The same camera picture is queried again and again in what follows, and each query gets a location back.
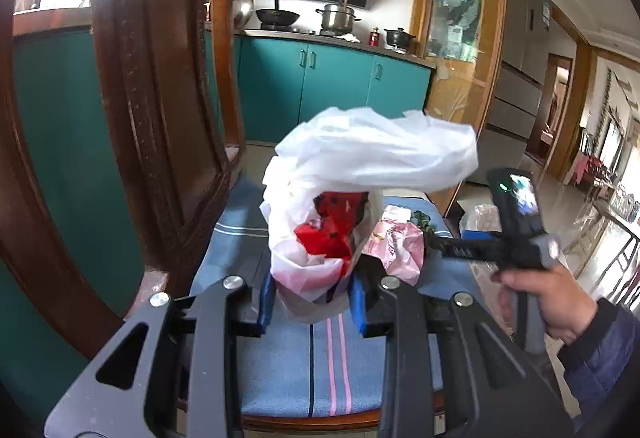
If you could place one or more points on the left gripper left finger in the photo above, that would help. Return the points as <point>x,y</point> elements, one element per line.
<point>170,351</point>

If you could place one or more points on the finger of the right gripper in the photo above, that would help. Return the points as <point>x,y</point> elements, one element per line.
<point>476,246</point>

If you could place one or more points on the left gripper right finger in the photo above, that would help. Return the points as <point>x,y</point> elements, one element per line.
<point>449,369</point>

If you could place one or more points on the pink printed plastic bag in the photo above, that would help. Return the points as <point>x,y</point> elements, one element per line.
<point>398,243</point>

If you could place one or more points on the red snack wrapper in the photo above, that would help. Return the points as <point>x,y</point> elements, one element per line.
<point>332,234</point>

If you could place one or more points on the white plastic bag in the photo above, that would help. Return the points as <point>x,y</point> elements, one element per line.
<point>352,151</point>

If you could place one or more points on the person's right forearm sleeve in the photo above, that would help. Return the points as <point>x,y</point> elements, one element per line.
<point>604,361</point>

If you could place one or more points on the clear trash bin liner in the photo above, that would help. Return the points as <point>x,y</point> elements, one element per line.
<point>480,221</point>

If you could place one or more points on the teal kitchen cabinets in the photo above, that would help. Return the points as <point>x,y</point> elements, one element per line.
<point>282,83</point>

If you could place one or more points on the person's right hand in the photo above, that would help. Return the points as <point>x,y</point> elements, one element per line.
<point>566,309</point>

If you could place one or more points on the green crumpled wrapper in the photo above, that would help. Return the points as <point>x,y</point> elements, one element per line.
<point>422,221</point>

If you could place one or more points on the blue seat cushion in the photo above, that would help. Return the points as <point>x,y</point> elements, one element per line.
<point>295,370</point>

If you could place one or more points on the grey refrigerator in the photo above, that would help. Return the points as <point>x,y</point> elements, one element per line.
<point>516,98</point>

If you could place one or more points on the black casserole pot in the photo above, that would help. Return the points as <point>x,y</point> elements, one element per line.
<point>398,39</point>

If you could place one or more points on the small red bottle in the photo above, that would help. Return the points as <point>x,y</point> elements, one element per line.
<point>374,37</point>

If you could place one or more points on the glass sliding door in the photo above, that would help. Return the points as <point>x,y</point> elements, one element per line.
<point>462,39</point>

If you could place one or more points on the steel stock pot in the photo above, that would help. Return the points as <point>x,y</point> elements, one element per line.
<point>337,18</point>

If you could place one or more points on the black wok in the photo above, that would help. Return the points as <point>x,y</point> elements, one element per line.
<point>276,19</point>

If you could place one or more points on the steel pot lid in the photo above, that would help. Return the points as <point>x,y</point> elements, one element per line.
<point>242,11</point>

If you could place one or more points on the dark wooden chair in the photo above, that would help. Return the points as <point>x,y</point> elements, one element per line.
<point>172,115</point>

